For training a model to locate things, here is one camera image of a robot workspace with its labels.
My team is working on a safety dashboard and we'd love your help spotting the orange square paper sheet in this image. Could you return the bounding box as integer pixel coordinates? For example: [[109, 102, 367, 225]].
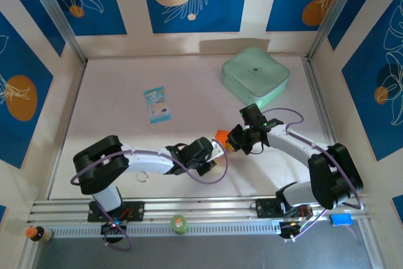
[[215, 129, 232, 146]]

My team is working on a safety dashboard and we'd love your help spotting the green tape roll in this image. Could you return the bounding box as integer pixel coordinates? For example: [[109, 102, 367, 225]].
[[170, 214, 189, 235]]

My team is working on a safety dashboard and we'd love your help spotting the mint green zip case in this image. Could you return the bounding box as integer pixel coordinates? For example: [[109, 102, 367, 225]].
[[220, 46, 290, 111]]

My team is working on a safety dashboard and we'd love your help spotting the light blue wipes packet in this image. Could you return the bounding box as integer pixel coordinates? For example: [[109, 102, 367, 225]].
[[144, 85, 173, 125]]

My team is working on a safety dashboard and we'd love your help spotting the black controller board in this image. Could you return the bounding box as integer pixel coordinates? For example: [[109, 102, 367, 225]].
[[100, 220, 127, 236], [278, 218, 312, 241]]

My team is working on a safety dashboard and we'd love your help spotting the blue box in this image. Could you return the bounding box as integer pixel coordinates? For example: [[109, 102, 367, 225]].
[[329, 214, 353, 226]]

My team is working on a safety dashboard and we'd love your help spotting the orange capped bottle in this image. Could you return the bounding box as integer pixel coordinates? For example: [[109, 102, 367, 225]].
[[25, 225, 54, 243]]

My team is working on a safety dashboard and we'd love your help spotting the aluminium rail frame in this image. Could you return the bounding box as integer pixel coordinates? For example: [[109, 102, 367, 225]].
[[28, 193, 372, 223]]

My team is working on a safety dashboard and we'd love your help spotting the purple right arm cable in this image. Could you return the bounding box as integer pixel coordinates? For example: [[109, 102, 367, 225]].
[[263, 107, 365, 242]]

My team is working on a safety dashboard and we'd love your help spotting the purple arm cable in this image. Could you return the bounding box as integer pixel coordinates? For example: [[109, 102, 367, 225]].
[[263, 107, 365, 242], [69, 142, 229, 251]]

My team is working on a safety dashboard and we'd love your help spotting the grey slotted cable duct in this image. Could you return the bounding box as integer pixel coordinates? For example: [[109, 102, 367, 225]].
[[50, 220, 281, 238]]

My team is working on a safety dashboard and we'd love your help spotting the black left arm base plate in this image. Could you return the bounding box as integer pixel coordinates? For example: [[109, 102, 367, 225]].
[[87, 201, 145, 222]]

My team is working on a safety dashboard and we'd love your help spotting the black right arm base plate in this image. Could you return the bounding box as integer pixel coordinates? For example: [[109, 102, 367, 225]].
[[255, 198, 313, 219]]

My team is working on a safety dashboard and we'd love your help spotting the aluminium side rail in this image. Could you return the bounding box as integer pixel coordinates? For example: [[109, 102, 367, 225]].
[[304, 57, 353, 194], [47, 60, 88, 200]]

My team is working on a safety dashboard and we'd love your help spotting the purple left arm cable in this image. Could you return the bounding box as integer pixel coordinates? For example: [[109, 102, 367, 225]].
[[69, 142, 229, 251]]

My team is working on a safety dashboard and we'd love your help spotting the aluminium corner post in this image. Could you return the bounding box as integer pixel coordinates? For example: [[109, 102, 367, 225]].
[[23, 0, 88, 64], [307, 0, 368, 60]]

